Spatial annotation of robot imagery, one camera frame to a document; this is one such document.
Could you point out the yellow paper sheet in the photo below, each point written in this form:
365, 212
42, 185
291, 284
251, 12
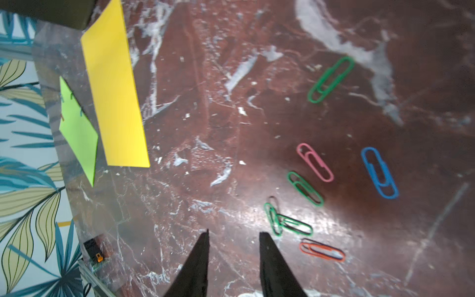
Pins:
109, 68

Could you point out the green paper sheet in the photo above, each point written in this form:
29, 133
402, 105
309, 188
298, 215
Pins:
78, 131

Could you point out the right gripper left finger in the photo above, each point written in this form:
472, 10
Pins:
192, 280

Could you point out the pink paperclip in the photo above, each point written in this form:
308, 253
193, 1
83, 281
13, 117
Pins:
315, 162

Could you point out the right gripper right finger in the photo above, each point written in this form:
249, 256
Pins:
277, 279

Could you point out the blue paperclip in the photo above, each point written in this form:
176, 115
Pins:
379, 173

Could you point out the red paperclip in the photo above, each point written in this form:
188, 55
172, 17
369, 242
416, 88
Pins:
321, 250

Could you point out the small black clip object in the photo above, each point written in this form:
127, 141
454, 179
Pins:
97, 258

